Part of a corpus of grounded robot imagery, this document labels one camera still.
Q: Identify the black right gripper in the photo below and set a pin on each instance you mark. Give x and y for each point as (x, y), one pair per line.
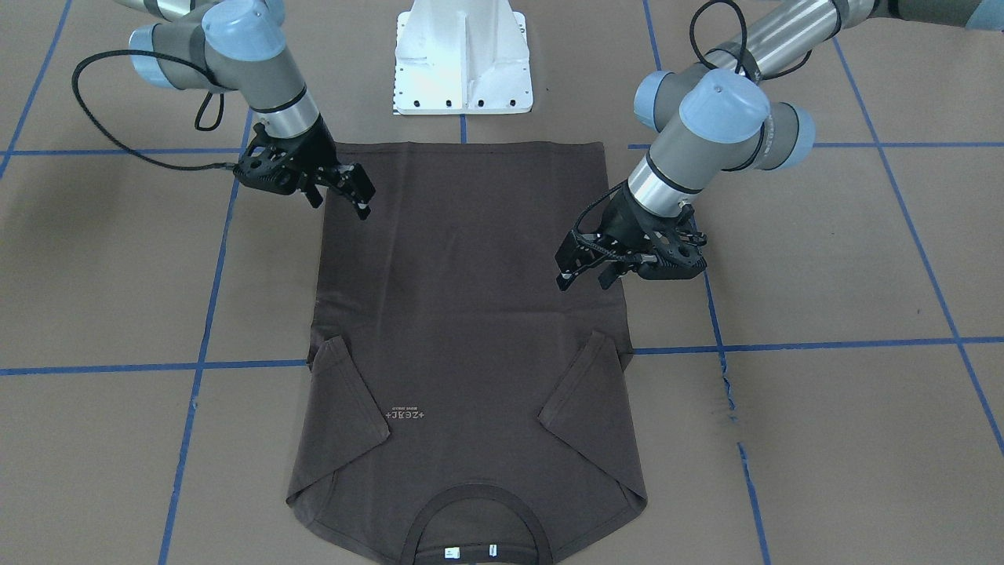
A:
(317, 148)

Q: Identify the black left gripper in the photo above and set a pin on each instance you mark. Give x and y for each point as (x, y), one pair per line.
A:
(619, 213)

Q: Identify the brown t-shirt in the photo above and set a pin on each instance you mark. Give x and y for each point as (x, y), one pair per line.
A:
(463, 408)

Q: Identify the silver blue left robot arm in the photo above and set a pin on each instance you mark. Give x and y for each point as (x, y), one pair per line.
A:
(714, 117)

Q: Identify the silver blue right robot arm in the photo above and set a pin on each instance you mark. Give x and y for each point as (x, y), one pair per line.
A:
(240, 46)

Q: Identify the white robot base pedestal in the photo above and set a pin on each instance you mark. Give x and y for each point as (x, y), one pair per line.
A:
(462, 58)

